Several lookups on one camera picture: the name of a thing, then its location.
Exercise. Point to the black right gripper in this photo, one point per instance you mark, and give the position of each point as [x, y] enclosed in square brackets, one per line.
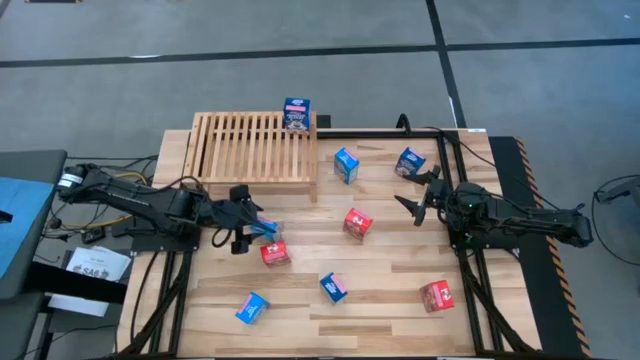
[439, 200]

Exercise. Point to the grey metal stand leg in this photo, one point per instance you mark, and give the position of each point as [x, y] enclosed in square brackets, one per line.
[620, 190]

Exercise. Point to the white blank paper sheet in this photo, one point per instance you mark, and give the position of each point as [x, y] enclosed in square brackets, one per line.
[75, 305]

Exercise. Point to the black hazard-striped mat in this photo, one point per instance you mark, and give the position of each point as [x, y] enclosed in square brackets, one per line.
[550, 300]

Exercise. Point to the white printed paper sheet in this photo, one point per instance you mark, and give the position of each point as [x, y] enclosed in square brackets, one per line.
[97, 262]

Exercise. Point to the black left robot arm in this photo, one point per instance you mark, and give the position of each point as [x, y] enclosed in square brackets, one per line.
[150, 205]

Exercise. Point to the blue cloth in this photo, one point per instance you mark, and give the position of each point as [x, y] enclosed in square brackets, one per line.
[20, 235]

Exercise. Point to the blue Frosted Flakes cereal box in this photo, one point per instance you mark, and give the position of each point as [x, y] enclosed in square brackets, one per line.
[333, 287]
[409, 161]
[297, 112]

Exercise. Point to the blue Rice Krispies cereal box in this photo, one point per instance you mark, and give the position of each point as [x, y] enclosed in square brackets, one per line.
[252, 307]
[346, 165]
[270, 227]

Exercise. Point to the black power adapter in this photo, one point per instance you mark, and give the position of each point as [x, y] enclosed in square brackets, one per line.
[93, 235]

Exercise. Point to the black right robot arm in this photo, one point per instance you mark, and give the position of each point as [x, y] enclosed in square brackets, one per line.
[525, 215]

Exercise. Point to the wooden slatted shelf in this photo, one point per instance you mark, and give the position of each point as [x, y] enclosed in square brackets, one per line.
[240, 150]

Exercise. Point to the red Froot Loops cereal box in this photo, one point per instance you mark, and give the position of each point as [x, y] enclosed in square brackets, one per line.
[357, 223]
[275, 253]
[437, 296]

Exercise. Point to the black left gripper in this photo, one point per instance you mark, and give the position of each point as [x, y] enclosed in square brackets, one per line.
[225, 216]

